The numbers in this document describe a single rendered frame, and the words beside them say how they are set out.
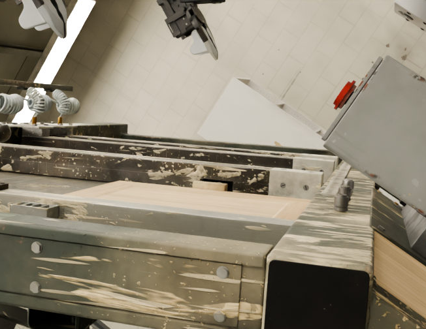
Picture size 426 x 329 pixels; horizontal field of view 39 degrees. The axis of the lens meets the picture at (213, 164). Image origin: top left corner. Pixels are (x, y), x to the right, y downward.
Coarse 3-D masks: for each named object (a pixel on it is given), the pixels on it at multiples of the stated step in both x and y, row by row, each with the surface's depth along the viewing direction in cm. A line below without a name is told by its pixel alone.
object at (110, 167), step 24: (0, 144) 167; (0, 168) 166; (24, 168) 164; (48, 168) 162; (72, 168) 161; (96, 168) 159; (120, 168) 157; (144, 168) 155; (168, 168) 154; (192, 168) 152; (216, 168) 150; (240, 168) 149; (264, 168) 148; (240, 192) 149; (264, 192) 148; (288, 192) 146; (312, 192) 145
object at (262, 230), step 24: (0, 192) 107; (24, 192) 109; (72, 216) 103; (96, 216) 102; (120, 216) 101; (144, 216) 100; (168, 216) 99; (192, 216) 98; (216, 216) 97; (240, 216) 98; (240, 240) 96; (264, 240) 95
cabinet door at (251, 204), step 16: (80, 192) 127; (96, 192) 128; (112, 192) 131; (128, 192) 133; (144, 192) 134; (160, 192) 136; (176, 192) 138; (192, 192) 138; (208, 192) 139; (224, 192) 141; (192, 208) 117; (208, 208) 118; (224, 208) 120; (240, 208) 121; (256, 208) 122; (272, 208) 124; (288, 208) 123; (304, 208) 124
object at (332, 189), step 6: (342, 168) 181; (348, 168) 182; (336, 174) 162; (342, 174) 163; (336, 180) 148; (330, 186) 134; (336, 186) 135; (324, 192) 123; (330, 192) 124; (336, 192) 125
